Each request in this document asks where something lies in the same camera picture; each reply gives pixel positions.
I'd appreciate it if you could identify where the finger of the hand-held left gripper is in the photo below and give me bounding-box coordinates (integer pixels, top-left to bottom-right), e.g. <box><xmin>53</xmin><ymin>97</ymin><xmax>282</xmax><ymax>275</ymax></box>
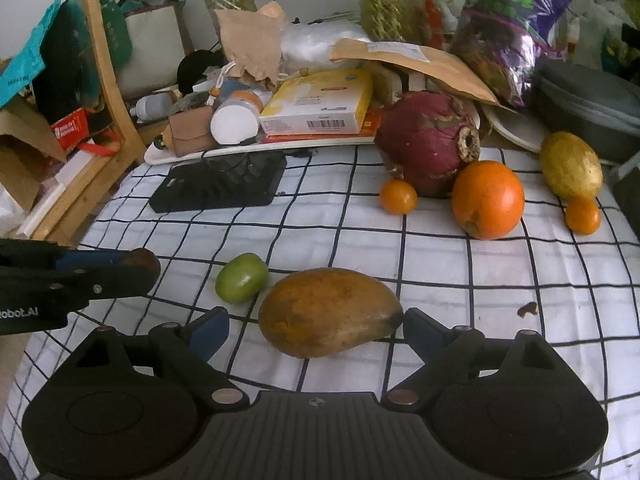
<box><xmin>0</xmin><ymin>238</ymin><xmax>134</xmax><ymax>273</ymax></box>
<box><xmin>0</xmin><ymin>266</ymin><xmax>162</xmax><ymax>312</ymax></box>

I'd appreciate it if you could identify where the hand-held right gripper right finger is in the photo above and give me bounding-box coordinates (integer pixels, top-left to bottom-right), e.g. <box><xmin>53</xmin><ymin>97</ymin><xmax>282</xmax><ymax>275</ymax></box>
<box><xmin>385</xmin><ymin>307</ymin><xmax>571</xmax><ymax>413</ymax></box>

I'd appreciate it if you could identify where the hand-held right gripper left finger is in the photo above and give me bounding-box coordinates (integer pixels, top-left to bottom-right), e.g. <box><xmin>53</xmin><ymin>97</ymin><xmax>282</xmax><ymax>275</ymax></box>
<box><xmin>65</xmin><ymin>306</ymin><xmax>251</xmax><ymax>413</ymax></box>

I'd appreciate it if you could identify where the small green fruit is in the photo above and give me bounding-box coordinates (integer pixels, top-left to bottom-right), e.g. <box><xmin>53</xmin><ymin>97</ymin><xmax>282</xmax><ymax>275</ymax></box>
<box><xmin>215</xmin><ymin>253</ymin><xmax>270</xmax><ymax>304</ymax></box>

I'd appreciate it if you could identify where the brown ripe mango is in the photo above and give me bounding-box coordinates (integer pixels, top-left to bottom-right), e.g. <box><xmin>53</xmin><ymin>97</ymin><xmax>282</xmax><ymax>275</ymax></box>
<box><xmin>257</xmin><ymin>267</ymin><xmax>405</xmax><ymax>360</ymax></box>

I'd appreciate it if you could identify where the small tangerine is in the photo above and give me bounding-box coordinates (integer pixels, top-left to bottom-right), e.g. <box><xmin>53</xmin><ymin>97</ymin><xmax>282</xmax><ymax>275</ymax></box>
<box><xmin>565</xmin><ymin>196</ymin><xmax>602</xmax><ymax>236</ymax></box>
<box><xmin>379</xmin><ymin>178</ymin><xmax>419</xmax><ymax>216</ymax></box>

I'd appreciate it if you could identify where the large orange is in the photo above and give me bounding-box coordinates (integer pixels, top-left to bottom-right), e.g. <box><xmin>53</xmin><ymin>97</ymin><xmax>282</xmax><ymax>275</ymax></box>
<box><xmin>451</xmin><ymin>160</ymin><xmax>526</xmax><ymax>241</ymax></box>

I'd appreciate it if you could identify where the white black checked tablecloth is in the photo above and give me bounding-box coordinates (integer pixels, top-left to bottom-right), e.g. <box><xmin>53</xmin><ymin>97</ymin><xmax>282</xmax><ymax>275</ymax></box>
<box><xmin>0</xmin><ymin>144</ymin><xmax>640</xmax><ymax>480</ymax></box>

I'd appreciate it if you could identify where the red cardboard box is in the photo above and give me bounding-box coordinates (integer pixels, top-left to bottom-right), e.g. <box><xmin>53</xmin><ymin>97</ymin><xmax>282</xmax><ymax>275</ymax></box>
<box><xmin>52</xmin><ymin>107</ymin><xmax>91</xmax><ymax>150</ymax></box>

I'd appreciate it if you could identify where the black keyboard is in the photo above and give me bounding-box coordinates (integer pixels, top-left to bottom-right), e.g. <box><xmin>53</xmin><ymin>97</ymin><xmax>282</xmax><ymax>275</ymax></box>
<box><xmin>149</xmin><ymin>152</ymin><xmax>288</xmax><ymax>214</ymax></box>

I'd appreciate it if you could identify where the wooden chair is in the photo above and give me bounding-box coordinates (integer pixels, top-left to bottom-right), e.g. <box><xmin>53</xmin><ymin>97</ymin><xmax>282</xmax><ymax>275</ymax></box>
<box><xmin>0</xmin><ymin>0</ymin><xmax>148</xmax><ymax>248</ymax></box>

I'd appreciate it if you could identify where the brown leather pouch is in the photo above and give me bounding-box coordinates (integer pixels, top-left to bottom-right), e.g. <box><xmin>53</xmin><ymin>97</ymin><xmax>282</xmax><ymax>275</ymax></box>
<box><xmin>167</xmin><ymin>106</ymin><xmax>217</xmax><ymax>157</ymax></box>

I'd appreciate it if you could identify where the white plastic bottle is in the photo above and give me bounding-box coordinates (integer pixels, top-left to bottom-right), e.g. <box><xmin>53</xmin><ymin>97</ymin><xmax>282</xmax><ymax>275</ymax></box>
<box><xmin>131</xmin><ymin>94</ymin><xmax>173</xmax><ymax>122</ymax></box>

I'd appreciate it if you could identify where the white flat tray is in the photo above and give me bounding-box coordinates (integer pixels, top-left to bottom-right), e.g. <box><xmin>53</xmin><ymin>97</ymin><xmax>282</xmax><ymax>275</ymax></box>
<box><xmin>144</xmin><ymin>135</ymin><xmax>381</xmax><ymax>166</ymax></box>

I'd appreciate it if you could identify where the red dragon fruit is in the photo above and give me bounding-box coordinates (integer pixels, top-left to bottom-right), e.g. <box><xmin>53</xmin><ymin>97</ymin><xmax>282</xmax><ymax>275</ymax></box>
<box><xmin>374</xmin><ymin>91</ymin><xmax>482</xmax><ymax>199</ymax></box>

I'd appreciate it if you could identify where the white lidded jar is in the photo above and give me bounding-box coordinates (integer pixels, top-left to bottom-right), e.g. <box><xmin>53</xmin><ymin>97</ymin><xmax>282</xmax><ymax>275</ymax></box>
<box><xmin>210</xmin><ymin>97</ymin><xmax>263</xmax><ymax>147</ymax></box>

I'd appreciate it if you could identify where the teal plastic bag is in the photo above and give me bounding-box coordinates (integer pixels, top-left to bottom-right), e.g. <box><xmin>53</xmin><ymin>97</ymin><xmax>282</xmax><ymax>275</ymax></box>
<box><xmin>0</xmin><ymin>0</ymin><xmax>66</xmax><ymax>108</ymax></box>

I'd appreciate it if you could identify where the black round pouch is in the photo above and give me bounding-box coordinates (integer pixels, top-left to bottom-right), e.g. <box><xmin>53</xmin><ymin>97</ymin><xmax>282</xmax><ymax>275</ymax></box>
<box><xmin>176</xmin><ymin>49</ymin><xmax>226</xmax><ymax>95</ymax></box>

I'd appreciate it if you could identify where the plain white plate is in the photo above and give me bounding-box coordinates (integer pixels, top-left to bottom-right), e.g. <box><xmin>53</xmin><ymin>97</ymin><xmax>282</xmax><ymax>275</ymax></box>
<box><xmin>480</xmin><ymin>102</ymin><xmax>548</xmax><ymax>153</ymax></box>

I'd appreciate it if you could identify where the white canvas bag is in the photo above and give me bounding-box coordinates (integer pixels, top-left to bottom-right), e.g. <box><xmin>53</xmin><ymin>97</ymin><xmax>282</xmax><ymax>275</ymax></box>
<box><xmin>117</xmin><ymin>2</ymin><xmax>183</xmax><ymax>101</ymax></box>

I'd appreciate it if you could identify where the yellow oval fruit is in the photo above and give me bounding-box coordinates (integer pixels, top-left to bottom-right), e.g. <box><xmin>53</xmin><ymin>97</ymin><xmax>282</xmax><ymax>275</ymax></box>
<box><xmin>539</xmin><ymin>131</ymin><xmax>604</xmax><ymax>202</ymax></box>

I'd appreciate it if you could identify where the green cloth bag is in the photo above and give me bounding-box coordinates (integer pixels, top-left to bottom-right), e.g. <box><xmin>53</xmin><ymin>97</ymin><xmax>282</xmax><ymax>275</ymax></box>
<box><xmin>95</xmin><ymin>0</ymin><xmax>133</xmax><ymax>68</ymax></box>

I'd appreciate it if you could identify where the yellow cardboard box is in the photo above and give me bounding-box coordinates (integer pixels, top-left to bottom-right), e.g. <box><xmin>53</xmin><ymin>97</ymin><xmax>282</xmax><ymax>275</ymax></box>
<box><xmin>258</xmin><ymin>69</ymin><xmax>375</xmax><ymax>137</ymax></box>

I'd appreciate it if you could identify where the crumpled brown paper bag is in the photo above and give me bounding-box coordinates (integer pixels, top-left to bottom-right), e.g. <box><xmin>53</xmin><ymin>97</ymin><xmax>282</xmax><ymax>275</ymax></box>
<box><xmin>214</xmin><ymin>1</ymin><xmax>291</xmax><ymax>88</ymax></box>

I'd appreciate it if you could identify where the brown paper envelope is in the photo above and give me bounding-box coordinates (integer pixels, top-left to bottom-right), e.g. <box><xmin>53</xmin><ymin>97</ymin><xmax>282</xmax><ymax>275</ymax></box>
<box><xmin>330</xmin><ymin>37</ymin><xmax>516</xmax><ymax>111</ymax></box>

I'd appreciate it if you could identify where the grey zip case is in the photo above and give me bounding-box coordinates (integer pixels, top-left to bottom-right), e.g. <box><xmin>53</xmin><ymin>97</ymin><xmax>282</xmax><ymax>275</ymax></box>
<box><xmin>527</xmin><ymin>57</ymin><xmax>640</xmax><ymax>166</ymax></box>

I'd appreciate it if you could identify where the clear plastic bag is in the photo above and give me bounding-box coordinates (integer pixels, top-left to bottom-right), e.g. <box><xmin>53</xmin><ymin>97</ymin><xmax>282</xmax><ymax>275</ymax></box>
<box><xmin>280</xmin><ymin>21</ymin><xmax>373</xmax><ymax>68</ymax></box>

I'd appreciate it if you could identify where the purple foil snack bag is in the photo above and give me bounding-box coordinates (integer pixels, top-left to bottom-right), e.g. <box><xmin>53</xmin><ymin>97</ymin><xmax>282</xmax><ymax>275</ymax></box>
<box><xmin>450</xmin><ymin>0</ymin><xmax>581</xmax><ymax>108</ymax></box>

